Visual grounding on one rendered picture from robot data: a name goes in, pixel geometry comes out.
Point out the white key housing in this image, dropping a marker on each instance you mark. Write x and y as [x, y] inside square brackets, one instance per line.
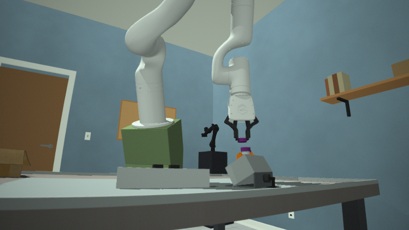
[250, 171]

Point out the open brown cardboard box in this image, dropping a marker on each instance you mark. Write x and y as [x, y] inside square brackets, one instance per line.
[11, 162]

